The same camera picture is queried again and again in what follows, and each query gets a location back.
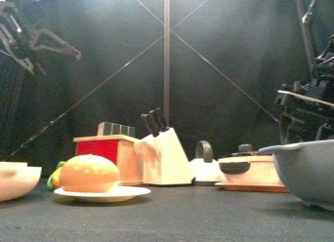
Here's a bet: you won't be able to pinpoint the white round bowl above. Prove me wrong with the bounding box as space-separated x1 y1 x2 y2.
0 161 43 203

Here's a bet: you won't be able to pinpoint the green yellow toy vegetable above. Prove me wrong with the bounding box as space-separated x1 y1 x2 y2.
46 160 69 190

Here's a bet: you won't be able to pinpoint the vertical metal frame pole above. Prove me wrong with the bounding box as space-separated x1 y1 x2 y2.
164 0 173 127

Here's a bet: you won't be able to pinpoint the pot lid with black knob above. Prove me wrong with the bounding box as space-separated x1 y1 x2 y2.
221 143 274 159

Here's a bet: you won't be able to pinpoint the white wooden knife block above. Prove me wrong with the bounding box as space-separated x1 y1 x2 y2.
134 127 196 187

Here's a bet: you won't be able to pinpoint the thin diagonal frame wire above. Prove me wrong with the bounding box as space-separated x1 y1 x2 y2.
127 0 281 124
3 0 221 162

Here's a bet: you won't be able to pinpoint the white toy kettle black handle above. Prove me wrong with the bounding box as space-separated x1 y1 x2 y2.
190 140 226 185

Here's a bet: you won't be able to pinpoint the white flat plate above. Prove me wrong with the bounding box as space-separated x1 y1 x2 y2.
53 184 153 203

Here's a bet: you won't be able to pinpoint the orange round fruit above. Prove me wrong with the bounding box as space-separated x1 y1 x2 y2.
59 153 122 194

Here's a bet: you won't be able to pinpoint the large grey bowl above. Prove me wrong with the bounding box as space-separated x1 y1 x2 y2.
257 139 334 212

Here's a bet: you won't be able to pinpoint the flat wooden tray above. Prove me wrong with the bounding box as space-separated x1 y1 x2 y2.
214 181 292 194

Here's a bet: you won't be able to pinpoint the cream toy pot black handles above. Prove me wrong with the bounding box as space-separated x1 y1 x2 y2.
217 155 285 186

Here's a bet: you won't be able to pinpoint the red wooden toy toaster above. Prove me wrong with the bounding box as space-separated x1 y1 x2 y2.
73 134 145 187

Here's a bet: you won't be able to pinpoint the black handled toy knife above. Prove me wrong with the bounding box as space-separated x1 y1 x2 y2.
149 109 168 133
140 112 161 139

